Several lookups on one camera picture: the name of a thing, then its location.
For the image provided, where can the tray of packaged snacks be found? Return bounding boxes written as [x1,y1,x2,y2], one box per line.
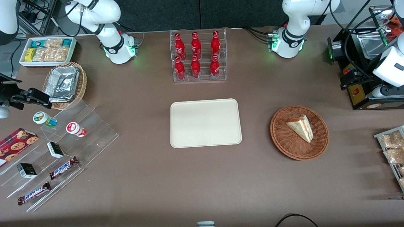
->
[374,125,404,193]

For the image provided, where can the black hot food display machine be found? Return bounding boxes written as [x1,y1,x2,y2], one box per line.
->
[327,6,404,110]

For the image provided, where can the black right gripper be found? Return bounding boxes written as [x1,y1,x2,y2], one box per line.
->
[0,73,52,111]

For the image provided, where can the black right base cables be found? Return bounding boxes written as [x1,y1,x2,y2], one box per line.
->
[115,22,145,48]

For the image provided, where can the red cookie box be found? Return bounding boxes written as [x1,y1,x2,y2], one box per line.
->
[0,128,39,167]

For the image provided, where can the round brown wicker basket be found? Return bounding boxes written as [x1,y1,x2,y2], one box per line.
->
[270,105,330,161]

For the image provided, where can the red cola bottle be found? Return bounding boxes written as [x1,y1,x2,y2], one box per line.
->
[191,32,202,60]
[174,33,186,61]
[211,30,221,59]
[174,56,186,80]
[210,55,221,79]
[191,55,201,79]

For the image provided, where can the cream plastic tray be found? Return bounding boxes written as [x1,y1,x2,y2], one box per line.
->
[170,98,243,148]

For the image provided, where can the aluminium frame with cables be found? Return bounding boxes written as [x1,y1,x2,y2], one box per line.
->
[17,0,68,37]

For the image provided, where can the clear acrylic stepped display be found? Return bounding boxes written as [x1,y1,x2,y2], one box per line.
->
[0,100,120,212]

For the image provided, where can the black left base cables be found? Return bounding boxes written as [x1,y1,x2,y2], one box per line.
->
[242,26,274,43]

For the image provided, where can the black floor cable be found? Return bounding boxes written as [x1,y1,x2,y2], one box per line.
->
[274,213,319,227]

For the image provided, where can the black base cables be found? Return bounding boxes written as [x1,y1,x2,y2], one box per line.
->
[115,22,145,48]
[242,26,274,43]

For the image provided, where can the Snickers chocolate bar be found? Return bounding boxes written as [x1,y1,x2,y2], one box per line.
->
[17,182,51,206]
[49,156,79,180]

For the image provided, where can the clear acrylic bottle rack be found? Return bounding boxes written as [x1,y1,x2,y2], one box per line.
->
[169,28,227,83]

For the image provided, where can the red label yogurt cup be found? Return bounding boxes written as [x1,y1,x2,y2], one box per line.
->
[66,122,87,137]

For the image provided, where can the small black box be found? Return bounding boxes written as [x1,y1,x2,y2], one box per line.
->
[47,142,65,159]
[17,163,38,179]

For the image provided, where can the triangular sandwich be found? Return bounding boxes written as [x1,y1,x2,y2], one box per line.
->
[286,115,314,143]

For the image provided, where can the white plastic snack bin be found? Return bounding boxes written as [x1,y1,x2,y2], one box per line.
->
[19,36,77,68]

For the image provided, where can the light wicker basket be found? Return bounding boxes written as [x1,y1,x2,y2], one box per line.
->
[42,61,87,110]

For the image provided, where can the clear bag of nuts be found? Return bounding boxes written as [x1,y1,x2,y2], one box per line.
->
[44,38,64,49]
[33,47,69,62]

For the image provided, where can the green label yogurt cup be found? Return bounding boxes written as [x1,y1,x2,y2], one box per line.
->
[33,111,58,128]

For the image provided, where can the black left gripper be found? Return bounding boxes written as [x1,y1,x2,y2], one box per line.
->
[340,70,384,92]

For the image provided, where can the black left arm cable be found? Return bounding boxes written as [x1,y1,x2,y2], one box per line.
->
[328,0,398,83]

